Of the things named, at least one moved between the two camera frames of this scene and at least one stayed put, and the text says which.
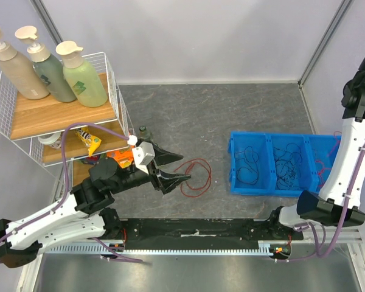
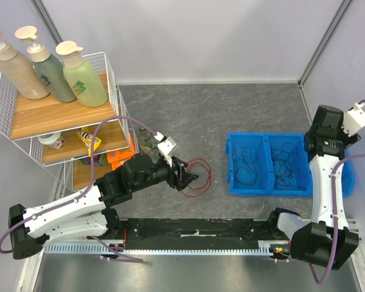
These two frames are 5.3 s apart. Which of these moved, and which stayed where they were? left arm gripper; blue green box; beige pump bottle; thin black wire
Moved: left arm gripper
Stayed: blue green box; beige pump bottle; thin black wire
